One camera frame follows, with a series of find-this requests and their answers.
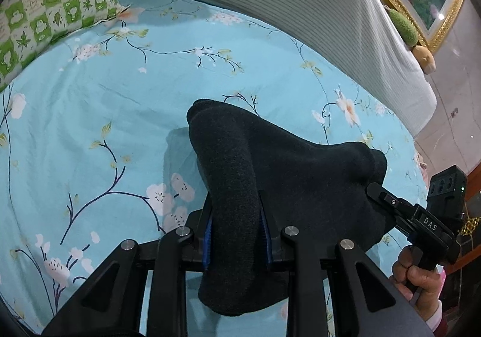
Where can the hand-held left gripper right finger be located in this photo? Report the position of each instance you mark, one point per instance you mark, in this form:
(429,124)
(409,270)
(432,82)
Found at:
(265,239)

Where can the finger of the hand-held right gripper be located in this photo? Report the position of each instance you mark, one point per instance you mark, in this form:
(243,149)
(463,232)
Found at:
(387,200)

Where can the yellow plush toy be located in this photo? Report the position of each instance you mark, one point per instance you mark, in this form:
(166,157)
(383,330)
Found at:
(424,59)

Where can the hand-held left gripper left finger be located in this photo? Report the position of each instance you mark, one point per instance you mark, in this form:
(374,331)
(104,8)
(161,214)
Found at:
(208,243)

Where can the green checkered pillow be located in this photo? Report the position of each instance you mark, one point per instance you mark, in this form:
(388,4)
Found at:
(49,14)

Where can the green plush toy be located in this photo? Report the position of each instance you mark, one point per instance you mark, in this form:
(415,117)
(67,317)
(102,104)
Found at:
(404,25)

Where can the person's right hand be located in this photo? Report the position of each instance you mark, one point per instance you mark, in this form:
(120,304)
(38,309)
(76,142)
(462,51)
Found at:
(421,282)

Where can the blue floral bedsheet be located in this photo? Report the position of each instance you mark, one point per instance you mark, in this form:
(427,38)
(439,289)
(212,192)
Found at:
(112,134)

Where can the black pants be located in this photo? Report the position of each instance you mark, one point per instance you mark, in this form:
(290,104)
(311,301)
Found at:
(300,179)

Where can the white ribbed blanket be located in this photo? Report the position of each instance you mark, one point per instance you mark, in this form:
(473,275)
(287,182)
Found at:
(282,2)

